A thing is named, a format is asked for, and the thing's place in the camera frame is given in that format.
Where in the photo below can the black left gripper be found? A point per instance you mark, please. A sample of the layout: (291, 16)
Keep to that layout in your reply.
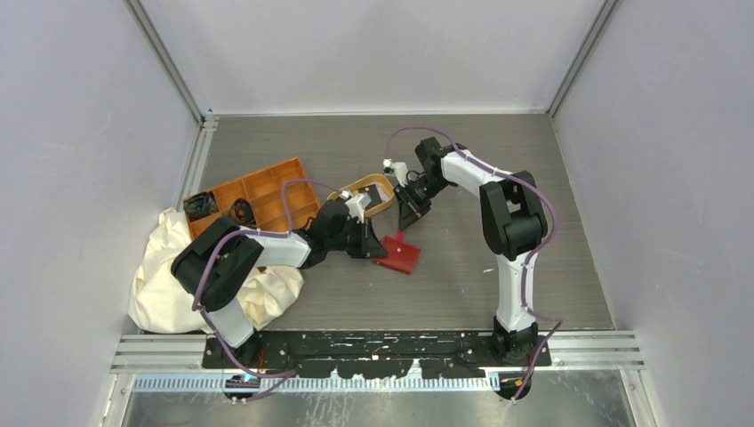
(369, 245)

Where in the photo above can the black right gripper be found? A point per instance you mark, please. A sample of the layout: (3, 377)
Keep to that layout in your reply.
(407, 215)

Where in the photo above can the red leather card holder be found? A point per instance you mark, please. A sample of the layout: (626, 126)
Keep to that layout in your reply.
(401, 256)

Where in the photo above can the tan oval tray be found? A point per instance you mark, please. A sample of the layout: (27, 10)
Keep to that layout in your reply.
(374, 178)

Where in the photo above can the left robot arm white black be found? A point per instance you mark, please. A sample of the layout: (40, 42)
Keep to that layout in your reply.
(215, 265)

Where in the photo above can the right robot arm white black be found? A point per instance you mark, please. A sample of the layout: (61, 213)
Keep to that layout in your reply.
(513, 223)

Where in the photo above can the black card in tray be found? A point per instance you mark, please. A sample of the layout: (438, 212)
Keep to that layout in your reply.
(376, 195)

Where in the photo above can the orange compartment organizer tray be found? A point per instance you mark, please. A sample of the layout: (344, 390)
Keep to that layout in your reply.
(277, 194)

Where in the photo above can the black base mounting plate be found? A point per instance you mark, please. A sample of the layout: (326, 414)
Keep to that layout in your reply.
(381, 354)

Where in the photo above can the black roll in organizer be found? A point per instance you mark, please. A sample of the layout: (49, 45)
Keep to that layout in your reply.
(241, 213)

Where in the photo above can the dark bundle in organizer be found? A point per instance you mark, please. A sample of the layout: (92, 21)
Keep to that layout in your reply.
(200, 206)

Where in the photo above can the cream cloth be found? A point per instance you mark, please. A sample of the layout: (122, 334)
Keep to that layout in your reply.
(159, 304)

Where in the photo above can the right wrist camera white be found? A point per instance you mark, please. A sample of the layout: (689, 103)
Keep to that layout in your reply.
(398, 170)

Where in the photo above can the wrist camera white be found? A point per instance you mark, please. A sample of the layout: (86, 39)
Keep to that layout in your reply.
(398, 170)
(356, 203)

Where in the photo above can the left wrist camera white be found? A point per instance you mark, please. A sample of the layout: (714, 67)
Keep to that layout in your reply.
(356, 203)

